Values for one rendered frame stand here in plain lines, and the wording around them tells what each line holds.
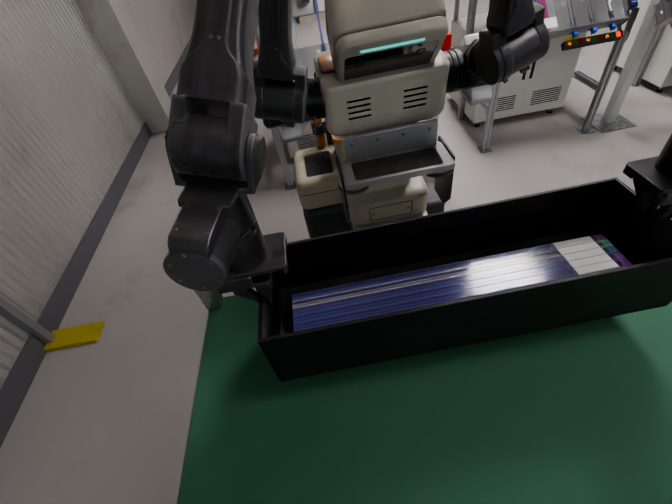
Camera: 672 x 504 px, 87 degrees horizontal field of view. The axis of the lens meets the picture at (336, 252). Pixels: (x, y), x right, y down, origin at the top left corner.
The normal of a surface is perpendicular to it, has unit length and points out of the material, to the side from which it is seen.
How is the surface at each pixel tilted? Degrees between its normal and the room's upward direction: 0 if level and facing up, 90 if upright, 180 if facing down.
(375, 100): 98
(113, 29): 90
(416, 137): 90
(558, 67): 90
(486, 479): 0
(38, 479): 0
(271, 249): 1
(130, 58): 90
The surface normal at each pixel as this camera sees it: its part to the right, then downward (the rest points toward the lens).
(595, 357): -0.14, -0.68
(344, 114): 0.15, 0.79
